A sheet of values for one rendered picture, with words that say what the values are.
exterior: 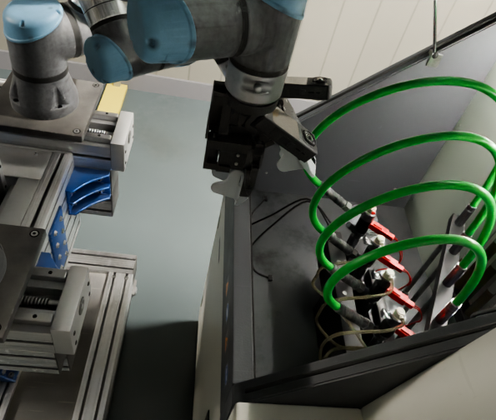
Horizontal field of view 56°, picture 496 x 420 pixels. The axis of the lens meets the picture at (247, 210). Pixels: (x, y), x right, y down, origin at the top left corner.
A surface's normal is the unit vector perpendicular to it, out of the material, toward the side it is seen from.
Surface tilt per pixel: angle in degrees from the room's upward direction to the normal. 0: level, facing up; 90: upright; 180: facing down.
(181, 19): 56
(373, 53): 90
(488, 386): 76
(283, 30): 88
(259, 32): 82
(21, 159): 0
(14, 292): 0
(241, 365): 0
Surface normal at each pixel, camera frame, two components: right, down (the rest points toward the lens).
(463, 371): -0.91, -0.27
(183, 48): 0.38, 0.82
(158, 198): 0.18, -0.67
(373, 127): 0.02, 0.73
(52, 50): 0.65, 0.63
